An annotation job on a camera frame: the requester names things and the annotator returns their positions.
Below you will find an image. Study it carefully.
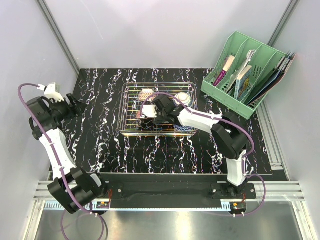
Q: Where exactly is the aluminium rail frame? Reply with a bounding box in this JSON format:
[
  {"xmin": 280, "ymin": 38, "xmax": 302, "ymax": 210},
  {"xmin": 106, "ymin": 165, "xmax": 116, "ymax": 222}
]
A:
[{"xmin": 33, "ymin": 181, "xmax": 306, "ymax": 203}]

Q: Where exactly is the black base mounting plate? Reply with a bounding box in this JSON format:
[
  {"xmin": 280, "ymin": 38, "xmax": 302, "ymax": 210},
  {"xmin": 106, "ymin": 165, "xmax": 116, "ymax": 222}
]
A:
[{"xmin": 101, "ymin": 173, "xmax": 257, "ymax": 211}]

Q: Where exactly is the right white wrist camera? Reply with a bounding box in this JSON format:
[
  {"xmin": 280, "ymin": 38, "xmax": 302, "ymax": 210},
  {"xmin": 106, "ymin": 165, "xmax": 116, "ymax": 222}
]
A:
[{"xmin": 140, "ymin": 104, "xmax": 157, "ymax": 119}]

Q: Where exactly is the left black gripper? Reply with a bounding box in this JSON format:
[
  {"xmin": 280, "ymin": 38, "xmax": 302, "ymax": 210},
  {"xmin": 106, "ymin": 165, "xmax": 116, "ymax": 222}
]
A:
[{"xmin": 48, "ymin": 93, "xmax": 87, "ymax": 121}]

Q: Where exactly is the purple cable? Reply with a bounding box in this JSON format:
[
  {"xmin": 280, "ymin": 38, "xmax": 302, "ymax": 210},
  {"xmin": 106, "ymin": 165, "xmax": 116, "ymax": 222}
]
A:
[
  {"xmin": 139, "ymin": 92, "xmax": 267, "ymax": 216},
  {"xmin": 18, "ymin": 82, "xmax": 110, "ymax": 240}
]

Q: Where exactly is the pink floral pattern bowl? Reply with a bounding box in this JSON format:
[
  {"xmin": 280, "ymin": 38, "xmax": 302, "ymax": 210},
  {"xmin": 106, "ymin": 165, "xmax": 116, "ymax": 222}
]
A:
[{"xmin": 135, "ymin": 111, "xmax": 141, "ymax": 119}]

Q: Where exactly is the white crumpled paper item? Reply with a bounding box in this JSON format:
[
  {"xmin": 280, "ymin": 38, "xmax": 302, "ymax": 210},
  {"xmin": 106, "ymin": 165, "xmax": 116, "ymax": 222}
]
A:
[{"xmin": 241, "ymin": 49, "xmax": 256, "ymax": 70}]

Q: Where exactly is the black marble pattern mat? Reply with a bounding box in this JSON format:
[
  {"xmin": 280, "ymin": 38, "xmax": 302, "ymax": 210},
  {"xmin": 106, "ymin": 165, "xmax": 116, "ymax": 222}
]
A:
[{"xmin": 49, "ymin": 67, "xmax": 275, "ymax": 175}]

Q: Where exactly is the blue yellow cover book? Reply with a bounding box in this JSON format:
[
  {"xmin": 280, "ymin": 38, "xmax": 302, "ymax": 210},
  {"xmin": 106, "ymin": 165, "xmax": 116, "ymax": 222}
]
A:
[{"xmin": 234, "ymin": 65, "xmax": 252, "ymax": 102}]

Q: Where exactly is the dark folders stack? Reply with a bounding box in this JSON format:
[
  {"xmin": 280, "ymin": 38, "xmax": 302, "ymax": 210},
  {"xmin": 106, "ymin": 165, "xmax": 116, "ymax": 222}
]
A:
[{"xmin": 244, "ymin": 51, "xmax": 296, "ymax": 106}]

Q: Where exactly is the green plastic file organizer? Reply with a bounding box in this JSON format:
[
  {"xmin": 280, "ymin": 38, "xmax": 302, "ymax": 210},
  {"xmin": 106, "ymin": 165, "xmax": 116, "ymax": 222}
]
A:
[{"xmin": 201, "ymin": 31, "xmax": 295, "ymax": 120}]

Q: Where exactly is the purple spine book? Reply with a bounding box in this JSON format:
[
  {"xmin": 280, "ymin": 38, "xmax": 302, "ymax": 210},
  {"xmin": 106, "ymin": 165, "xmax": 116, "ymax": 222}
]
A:
[{"xmin": 213, "ymin": 55, "xmax": 236, "ymax": 87}]

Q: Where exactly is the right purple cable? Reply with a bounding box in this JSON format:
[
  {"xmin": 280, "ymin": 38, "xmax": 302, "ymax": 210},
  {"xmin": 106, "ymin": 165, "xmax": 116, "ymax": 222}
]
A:
[{"xmin": 139, "ymin": 92, "xmax": 267, "ymax": 216}]

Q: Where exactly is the blue orange ceramic bowl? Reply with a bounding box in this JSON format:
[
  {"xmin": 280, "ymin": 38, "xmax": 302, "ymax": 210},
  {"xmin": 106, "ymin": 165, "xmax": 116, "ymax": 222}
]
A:
[{"xmin": 173, "ymin": 92, "xmax": 192, "ymax": 107}]

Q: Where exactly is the red patterned ceramic bowl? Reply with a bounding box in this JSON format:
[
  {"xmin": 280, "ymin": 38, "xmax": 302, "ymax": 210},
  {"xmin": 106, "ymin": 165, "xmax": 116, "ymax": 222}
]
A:
[{"xmin": 137, "ymin": 88, "xmax": 155, "ymax": 102}]

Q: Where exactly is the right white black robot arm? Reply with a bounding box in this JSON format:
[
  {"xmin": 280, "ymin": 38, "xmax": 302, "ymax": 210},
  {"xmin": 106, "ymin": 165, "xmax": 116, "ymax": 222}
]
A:
[{"xmin": 153, "ymin": 95, "xmax": 250, "ymax": 199}]

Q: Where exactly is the metal wire dish rack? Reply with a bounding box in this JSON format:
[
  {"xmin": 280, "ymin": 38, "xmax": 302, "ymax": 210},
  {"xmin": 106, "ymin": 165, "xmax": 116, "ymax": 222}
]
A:
[{"xmin": 117, "ymin": 82, "xmax": 198, "ymax": 137}]

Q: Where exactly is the blue zigzag pattern bowl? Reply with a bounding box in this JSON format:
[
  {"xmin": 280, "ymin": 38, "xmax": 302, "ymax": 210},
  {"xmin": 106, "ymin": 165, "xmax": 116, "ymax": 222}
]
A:
[{"xmin": 173, "ymin": 124, "xmax": 197, "ymax": 132}]

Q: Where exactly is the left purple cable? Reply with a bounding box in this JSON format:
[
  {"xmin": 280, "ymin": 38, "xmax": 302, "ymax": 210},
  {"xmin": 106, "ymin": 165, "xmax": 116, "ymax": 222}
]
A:
[{"xmin": 18, "ymin": 82, "xmax": 110, "ymax": 240}]

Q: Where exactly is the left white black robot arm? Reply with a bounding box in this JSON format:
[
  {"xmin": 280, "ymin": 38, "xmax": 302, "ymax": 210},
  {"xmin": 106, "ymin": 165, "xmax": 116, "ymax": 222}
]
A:
[{"xmin": 26, "ymin": 93, "xmax": 108, "ymax": 214}]

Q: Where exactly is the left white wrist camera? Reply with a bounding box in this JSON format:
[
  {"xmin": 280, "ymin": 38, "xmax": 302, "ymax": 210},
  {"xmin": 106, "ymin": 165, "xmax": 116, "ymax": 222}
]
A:
[{"xmin": 36, "ymin": 82, "xmax": 65, "ymax": 103}]

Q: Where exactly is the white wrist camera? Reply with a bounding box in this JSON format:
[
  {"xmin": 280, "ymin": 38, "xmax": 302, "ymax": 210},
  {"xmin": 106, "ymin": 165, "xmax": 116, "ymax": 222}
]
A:
[
  {"xmin": 140, "ymin": 104, "xmax": 157, "ymax": 119},
  {"xmin": 36, "ymin": 82, "xmax": 65, "ymax": 103}
]

